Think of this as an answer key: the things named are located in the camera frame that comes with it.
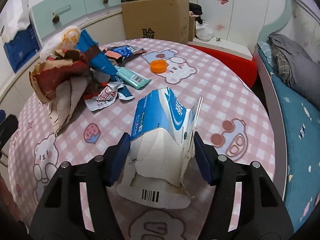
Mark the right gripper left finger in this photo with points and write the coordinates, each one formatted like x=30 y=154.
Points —
x=59 y=212

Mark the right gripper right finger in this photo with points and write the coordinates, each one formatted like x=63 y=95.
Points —
x=263 y=214

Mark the blue white milk carton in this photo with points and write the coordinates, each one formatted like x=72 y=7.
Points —
x=162 y=146

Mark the pink checkered tablecloth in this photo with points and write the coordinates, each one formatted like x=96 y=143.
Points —
x=231 y=118

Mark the teal bed mattress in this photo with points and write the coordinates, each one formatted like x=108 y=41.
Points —
x=301 y=126

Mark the white red snack wrapper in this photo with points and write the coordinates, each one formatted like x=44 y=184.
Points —
x=105 y=95

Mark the brown red paper bag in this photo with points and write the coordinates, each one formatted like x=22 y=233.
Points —
x=60 y=82

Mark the red storage bench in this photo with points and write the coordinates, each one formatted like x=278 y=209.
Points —
x=243 y=68

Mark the grey folded quilt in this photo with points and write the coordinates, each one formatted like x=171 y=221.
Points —
x=296 y=68

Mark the teal wet wipes packet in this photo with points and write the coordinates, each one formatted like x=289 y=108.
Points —
x=132 y=78

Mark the dark blue pink snack bag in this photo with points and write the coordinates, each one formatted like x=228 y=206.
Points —
x=118 y=54

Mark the blue snack wrapper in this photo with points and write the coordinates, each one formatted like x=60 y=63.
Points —
x=99 y=62

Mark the white yellow plastic wrapper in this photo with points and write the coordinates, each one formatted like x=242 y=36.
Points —
x=68 y=38

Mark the orange plastic lid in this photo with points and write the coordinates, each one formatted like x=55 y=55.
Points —
x=158 y=66

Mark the blue white tissue box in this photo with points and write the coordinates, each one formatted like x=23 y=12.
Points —
x=19 y=38

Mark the white plastic bag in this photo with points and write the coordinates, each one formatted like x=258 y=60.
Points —
x=203 y=31

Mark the mint green drawer cabinet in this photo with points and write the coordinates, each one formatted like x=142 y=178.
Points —
x=52 y=15

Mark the large cardboard box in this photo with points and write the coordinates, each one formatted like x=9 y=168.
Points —
x=157 y=19

